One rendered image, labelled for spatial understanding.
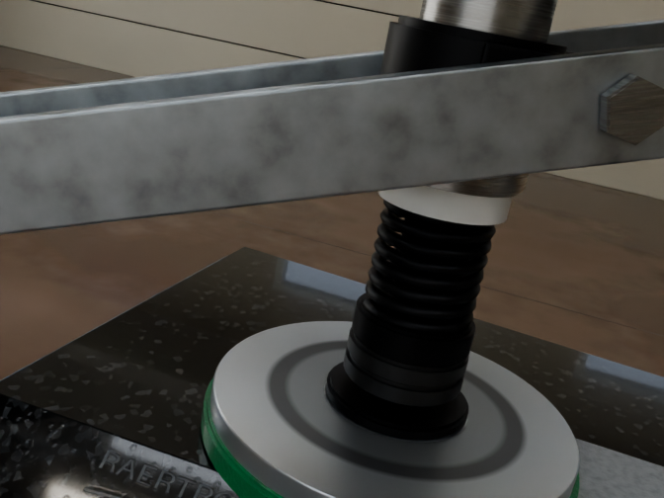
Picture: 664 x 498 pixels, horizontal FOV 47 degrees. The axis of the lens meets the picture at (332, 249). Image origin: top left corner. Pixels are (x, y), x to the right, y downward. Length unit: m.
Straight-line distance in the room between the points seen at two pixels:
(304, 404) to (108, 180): 0.17
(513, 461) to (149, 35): 7.22
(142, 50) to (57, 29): 0.94
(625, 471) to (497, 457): 0.12
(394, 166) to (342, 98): 0.04
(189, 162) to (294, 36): 6.59
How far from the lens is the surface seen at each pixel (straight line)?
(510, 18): 0.37
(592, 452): 0.53
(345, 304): 0.64
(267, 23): 7.02
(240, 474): 0.39
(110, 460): 0.44
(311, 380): 0.46
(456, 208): 0.38
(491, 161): 0.35
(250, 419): 0.41
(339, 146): 0.33
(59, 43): 8.09
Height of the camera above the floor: 1.07
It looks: 18 degrees down
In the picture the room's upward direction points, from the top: 11 degrees clockwise
